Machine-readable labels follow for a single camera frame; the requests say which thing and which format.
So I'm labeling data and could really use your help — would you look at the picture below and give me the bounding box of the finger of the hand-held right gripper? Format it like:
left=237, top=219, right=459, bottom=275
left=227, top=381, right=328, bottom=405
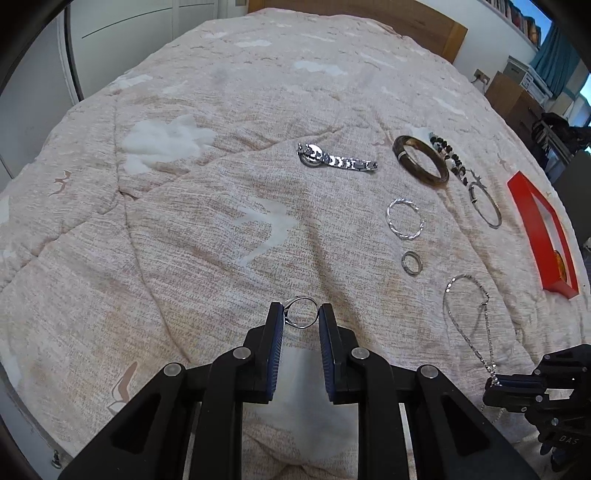
left=501, top=375, right=548, bottom=393
left=482, top=387, right=543, bottom=413

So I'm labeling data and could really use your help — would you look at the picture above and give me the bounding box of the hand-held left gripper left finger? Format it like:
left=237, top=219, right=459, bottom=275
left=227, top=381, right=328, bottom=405
left=58, top=302, right=283, bottom=480

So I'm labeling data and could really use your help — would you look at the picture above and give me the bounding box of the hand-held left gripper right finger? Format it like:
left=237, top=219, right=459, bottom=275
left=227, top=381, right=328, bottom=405
left=318, top=303, right=539, bottom=480

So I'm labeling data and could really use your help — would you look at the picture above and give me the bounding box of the thin silver ring with stone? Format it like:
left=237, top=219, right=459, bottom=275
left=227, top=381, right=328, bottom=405
left=284, top=296, right=319, bottom=329

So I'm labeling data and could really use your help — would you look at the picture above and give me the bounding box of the silver chain necklace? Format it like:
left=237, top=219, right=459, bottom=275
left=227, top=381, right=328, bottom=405
left=442, top=274, right=504, bottom=421

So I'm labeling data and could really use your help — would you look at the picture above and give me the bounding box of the red jewelry box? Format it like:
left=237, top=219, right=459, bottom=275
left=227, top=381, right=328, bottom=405
left=506, top=172, right=580, bottom=300

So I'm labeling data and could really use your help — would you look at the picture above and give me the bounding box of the thin silver bangle with star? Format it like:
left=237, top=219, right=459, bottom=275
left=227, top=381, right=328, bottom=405
left=464, top=170, right=503, bottom=229

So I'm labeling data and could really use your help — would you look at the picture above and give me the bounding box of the brown stone bangle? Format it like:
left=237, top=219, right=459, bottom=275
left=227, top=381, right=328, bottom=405
left=392, top=135, right=450, bottom=187

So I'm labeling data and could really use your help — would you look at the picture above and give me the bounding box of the amber stone piece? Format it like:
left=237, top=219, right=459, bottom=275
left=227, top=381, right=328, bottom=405
left=551, top=249, right=570, bottom=280

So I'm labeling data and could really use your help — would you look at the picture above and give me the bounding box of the twisted silver bangle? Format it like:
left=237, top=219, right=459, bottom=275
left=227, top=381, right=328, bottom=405
left=385, top=198, right=424, bottom=241

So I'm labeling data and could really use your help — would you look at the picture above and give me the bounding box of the beige patterned blanket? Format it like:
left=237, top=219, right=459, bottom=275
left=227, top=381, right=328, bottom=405
left=0, top=7, right=591, bottom=480

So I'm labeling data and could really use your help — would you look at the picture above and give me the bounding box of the silver metal wristwatch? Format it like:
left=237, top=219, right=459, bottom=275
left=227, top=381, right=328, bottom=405
left=297, top=142, right=379, bottom=172

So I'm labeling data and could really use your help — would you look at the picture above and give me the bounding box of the dark furniture panel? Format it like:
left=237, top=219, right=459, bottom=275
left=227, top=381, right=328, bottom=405
left=554, top=150, right=591, bottom=241

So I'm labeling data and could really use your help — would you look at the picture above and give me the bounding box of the black bag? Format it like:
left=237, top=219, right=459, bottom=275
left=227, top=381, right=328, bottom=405
left=531, top=111, right=589, bottom=171

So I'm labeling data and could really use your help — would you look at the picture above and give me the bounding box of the wooden bedside cabinet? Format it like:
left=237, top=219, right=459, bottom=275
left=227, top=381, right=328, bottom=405
left=485, top=71, right=546, bottom=139

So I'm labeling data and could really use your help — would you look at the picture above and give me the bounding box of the blue curtain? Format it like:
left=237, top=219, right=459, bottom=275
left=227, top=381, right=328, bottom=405
left=529, top=18, right=583, bottom=100

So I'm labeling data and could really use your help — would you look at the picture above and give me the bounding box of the wooden headboard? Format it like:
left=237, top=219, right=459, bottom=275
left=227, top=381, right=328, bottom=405
left=248, top=0, right=468, bottom=63

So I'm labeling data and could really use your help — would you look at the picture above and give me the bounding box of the white wardrobe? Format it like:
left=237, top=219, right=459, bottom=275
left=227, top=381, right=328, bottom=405
left=0, top=0, right=252, bottom=181

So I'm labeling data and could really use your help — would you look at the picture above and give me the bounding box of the row of books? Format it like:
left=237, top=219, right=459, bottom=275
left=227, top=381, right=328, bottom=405
left=480, top=0, right=543, bottom=47

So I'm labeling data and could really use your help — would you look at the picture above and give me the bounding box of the plain silver band ring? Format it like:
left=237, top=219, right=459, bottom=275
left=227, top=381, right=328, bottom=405
left=401, top=250, right=423, bottom=277

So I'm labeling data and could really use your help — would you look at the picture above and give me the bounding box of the dark beaded bracelet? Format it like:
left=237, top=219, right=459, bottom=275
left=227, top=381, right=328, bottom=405
left=427, top=130, right=469, bottom=185

